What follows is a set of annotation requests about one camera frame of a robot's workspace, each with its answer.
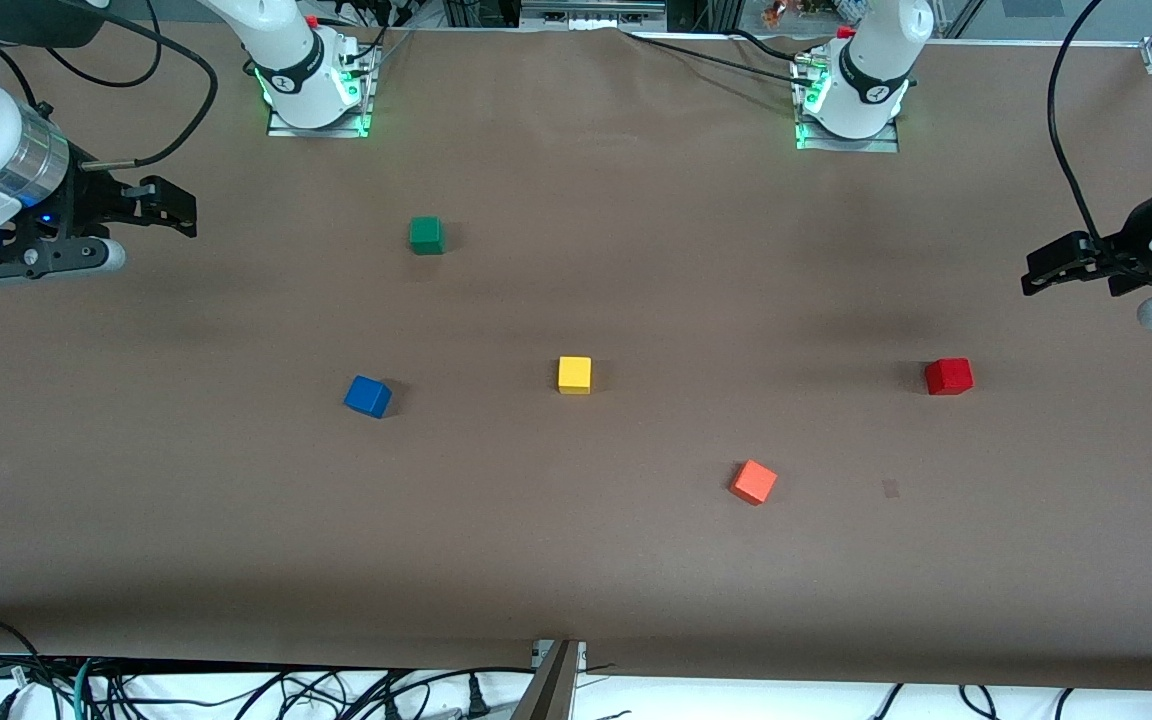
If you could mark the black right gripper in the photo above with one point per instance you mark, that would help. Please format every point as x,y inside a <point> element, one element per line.
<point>93,199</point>

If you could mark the black power plug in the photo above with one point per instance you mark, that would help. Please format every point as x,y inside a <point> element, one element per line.
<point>478,698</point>

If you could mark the red wooden cube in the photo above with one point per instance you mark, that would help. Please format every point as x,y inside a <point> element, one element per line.
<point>948,377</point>

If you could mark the orange wooden cube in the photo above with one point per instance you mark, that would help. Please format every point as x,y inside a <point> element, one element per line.
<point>753,482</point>

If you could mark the green wooden cube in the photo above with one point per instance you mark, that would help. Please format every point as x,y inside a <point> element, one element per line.
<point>426,236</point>

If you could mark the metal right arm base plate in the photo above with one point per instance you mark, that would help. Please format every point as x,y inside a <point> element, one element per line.
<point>361,105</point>

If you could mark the white power strip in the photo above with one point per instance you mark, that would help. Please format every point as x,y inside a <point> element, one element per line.
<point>591,12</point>

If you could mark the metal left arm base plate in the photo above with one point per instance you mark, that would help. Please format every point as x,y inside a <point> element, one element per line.
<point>886,143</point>

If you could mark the yellow wooden cube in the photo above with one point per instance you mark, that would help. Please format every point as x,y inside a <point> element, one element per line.
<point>574,375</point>

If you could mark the blue wooden cube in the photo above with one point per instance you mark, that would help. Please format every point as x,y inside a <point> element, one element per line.
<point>367,397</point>

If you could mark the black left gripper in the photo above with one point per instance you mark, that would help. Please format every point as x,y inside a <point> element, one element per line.
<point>1139,238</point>

